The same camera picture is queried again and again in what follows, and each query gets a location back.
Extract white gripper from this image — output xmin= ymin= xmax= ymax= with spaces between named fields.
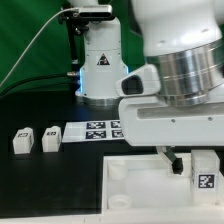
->
xmin=119 ymin=97 xmax=224 ymax=175

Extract white square tabletop tray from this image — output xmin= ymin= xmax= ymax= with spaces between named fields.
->
xmin=102 ymin=153 xmax=224 ymax=224

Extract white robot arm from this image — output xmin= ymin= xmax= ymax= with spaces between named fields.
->
xmin=116 ymin=0 xmax=224 ymax=167

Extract white sheet with tags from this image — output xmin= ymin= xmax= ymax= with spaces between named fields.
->
xmin=62 ymin=120 xmax=124 ymax=143

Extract black cable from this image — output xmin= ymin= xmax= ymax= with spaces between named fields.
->
xmin=0 ymin=73 xmax=81 ymax=98

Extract grey camera cable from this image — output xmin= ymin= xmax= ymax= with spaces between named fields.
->
xmin=0 ymin=7 xmax=80 ymax=88

